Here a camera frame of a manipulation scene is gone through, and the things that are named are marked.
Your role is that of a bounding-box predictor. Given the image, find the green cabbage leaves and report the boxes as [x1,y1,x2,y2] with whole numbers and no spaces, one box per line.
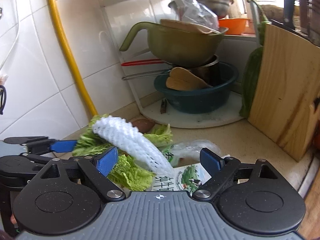
[72,114,173,191]

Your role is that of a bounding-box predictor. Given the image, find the yellow pipe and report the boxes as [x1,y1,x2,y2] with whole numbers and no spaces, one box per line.
[48,0,98,116]

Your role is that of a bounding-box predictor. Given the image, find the brown dried leaf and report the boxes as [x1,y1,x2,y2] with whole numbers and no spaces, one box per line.
[131,118,156,133]

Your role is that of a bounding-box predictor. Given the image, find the green cucumber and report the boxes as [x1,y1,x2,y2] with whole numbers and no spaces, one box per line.
[239,0,271,119]

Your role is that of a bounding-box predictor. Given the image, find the black cable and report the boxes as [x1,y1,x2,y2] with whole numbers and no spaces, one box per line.
[0,84,8,116]

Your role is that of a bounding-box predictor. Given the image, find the olive green handled colander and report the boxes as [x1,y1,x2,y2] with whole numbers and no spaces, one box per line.
[119,22,228,68]

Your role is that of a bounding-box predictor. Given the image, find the white foam fruit net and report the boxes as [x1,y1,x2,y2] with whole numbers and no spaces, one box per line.
[92,115,174,177]

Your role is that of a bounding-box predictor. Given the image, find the white corner shelf rack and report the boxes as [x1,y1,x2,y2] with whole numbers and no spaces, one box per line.
[101,0,242,129]

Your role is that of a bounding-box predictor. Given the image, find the red handled strainer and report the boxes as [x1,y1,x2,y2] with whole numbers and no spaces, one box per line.
[121,55,219,68]

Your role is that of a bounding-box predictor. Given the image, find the crumpled plastic bag on colander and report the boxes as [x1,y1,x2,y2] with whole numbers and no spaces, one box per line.
[168,0,220,31]

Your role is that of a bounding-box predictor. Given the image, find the steel handled strainer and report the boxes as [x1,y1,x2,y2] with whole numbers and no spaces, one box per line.
[121,69,170,81]

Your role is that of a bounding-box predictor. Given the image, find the green white milk carton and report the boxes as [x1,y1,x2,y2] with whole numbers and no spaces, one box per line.
[151,163,211,195]

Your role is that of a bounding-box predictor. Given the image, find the stainless steel bowl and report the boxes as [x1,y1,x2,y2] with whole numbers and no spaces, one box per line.
[167,0,235,20]

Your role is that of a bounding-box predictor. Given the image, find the orange plastic bowl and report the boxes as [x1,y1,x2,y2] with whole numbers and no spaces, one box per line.
[219,18,253,35]

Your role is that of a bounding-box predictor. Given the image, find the dark green plastic basin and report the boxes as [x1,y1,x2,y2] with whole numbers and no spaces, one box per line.
[154,62,239,114]

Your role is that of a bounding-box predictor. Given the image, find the clear plastic bag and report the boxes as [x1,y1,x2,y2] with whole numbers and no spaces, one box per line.
[161,139,230,167]

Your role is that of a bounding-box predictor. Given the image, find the wooden rice spoon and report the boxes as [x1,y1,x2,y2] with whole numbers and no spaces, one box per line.
[165,67,212,91]

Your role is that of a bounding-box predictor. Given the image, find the black knife handle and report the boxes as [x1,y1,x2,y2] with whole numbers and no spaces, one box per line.
[283,0,295,29]

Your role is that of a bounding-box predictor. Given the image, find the wooden knife block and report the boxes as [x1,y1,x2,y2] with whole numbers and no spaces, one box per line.
[248,25,319,161]

